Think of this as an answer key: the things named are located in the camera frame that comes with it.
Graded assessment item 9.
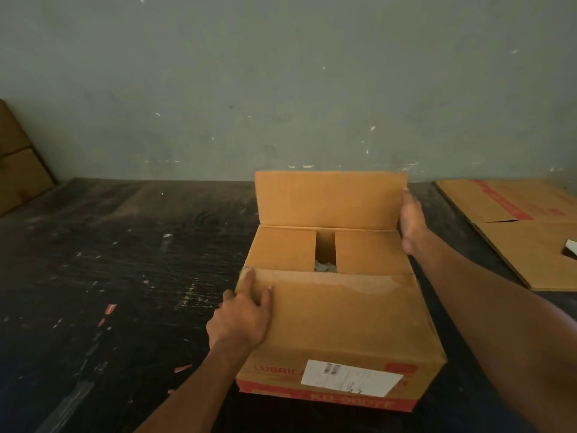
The person's left hand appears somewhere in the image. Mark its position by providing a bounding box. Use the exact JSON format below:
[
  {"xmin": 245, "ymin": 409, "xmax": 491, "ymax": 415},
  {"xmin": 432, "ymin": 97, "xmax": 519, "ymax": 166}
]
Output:
[{"xmin": 206, "ymin": 269, "xmax": 274, "ymax": 356}]

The person's right hand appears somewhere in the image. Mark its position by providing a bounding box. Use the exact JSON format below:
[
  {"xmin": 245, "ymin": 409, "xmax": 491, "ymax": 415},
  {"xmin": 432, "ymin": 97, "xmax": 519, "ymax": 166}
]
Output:
[{"xmin": 399, "ymin": 188, "xmax": 430, "ymax": 257}]

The brown cardboard box red print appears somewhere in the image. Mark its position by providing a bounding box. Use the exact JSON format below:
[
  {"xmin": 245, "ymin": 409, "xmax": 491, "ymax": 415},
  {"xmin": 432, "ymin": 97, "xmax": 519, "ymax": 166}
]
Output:
[{"xmin": 235, "ymin": 170, "xmax": 447, "ymax": 413}]

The person's left forearm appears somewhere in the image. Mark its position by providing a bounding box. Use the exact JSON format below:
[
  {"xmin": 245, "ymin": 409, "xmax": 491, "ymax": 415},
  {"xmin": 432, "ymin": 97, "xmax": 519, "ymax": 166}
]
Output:
[{"xmin": 134, "ymin": 342, "xmax": 253, "ymax": 433}]

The person's right forearm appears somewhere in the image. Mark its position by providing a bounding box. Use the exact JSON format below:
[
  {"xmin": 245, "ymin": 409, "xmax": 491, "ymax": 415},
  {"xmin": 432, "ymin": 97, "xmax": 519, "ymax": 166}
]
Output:
[{"xmin": 411, "ymin": 229, "xmax": 577, "ymax": 433}]

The white shipping label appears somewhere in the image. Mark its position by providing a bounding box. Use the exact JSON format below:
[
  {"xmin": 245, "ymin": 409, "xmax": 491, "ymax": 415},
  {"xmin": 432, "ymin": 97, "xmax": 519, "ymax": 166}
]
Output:
[{"xmin": 301, "ymin": 360, "xmax": 404, "ymax": 398}]

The flattened cardboard box red stripe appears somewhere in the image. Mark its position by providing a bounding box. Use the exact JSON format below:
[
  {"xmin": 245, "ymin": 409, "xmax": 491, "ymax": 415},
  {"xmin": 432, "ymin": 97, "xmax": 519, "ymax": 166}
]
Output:
[{"xmin": 435, "ymin": 178, "xmax": 577, "ymax": 292}]

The plain brown cardboard sheet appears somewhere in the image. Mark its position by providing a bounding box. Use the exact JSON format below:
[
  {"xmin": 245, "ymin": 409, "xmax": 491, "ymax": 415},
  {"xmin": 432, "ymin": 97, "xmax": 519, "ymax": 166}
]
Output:
[{"xmin": 0, "ymin": 100, "xmax": 57, "ymax": 217}]

